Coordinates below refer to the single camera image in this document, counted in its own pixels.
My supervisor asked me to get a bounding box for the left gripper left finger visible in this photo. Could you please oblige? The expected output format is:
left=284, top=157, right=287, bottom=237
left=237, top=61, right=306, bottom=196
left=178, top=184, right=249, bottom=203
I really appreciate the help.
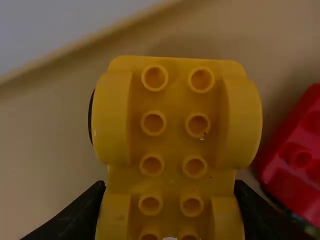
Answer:
left=19, top=180, right=107, bottom=240

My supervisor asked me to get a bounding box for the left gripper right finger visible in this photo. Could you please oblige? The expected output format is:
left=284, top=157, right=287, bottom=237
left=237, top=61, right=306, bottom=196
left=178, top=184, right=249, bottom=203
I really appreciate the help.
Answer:
left=234, top=179, right=318, bottom=240

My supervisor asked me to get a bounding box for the yellow toy car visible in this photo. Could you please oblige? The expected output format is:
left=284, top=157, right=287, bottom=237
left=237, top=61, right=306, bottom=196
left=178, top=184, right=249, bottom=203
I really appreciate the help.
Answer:
left=87, top=55, right=263, bottom=240

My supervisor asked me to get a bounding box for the red toy brick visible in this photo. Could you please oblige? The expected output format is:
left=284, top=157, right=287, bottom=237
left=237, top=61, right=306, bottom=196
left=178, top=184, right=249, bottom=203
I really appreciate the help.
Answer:
left=252, top=83, right=320, bottom=226

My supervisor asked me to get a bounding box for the tan tray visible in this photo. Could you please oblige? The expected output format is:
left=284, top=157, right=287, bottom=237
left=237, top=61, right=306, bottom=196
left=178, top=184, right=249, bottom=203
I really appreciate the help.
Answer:
left=0, top=0, right=320, bottom=240

